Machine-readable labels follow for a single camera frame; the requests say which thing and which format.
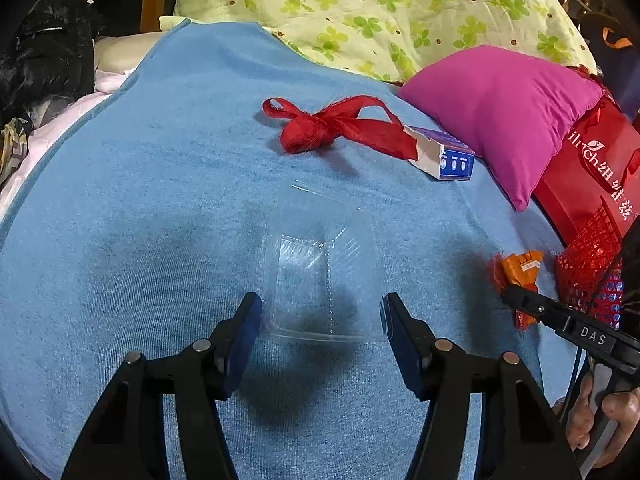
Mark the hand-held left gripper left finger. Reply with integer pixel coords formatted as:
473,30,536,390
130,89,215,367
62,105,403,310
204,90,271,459
62,291,264,480

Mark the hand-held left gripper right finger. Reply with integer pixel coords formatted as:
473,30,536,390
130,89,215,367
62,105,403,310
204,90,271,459
381,292,583,480

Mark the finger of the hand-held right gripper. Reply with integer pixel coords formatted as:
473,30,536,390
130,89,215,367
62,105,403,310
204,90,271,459
501,285,571,335

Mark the orange wrapper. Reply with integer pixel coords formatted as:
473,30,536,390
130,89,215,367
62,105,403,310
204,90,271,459
491,250,545,332

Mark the red mesh basket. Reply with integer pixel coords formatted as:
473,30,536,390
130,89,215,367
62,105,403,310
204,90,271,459
556,205,631,328

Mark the clear plastic container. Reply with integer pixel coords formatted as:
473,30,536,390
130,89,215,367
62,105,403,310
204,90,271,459
260,177,388,343

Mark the small blue carton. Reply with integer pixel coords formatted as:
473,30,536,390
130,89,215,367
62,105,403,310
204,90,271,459
402,125,476,182

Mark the red ribbon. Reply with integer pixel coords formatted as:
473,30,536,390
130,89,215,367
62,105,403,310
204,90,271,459
262,94,418,162

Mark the person's right hand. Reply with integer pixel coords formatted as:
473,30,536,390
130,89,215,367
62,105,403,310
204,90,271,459
552,374,640,468

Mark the red shopping bag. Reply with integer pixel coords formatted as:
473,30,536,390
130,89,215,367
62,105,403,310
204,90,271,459
532,95,640,241

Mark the blue blanket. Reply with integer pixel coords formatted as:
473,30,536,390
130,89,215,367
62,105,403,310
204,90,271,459
0,21,591,480

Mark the magenta pillow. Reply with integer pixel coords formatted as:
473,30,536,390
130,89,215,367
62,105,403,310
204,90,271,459
397,45,606,212

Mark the patterned cloth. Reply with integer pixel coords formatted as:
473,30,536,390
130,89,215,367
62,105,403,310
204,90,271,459
0,117,33,186

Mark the beige sofa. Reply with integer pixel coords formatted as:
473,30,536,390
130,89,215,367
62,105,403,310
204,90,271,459
92,35,161,73

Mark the green clover print quilt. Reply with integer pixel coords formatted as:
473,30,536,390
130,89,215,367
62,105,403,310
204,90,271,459
172,0,598,83

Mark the black puffer jacket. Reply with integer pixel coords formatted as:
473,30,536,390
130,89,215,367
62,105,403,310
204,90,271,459
0,0,108,121

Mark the navy bag with orange handles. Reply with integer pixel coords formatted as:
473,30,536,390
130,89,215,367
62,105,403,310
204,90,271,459
580,10,640,126

